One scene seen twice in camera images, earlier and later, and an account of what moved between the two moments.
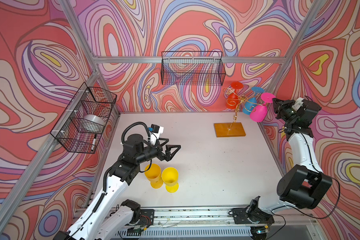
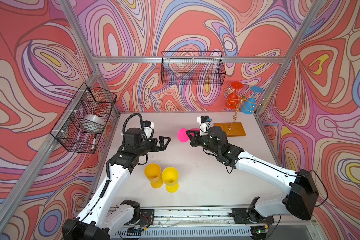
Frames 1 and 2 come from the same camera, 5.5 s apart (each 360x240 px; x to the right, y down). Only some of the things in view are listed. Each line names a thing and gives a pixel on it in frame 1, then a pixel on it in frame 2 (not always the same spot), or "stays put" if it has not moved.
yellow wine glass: (170, 176) stays put
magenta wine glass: (258, 113) → (182, 135)
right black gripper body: (285, 109) → (203, 141)
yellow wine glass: (153, 173) stays put
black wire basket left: (83, 123) stays put
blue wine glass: (250, 103) stays put
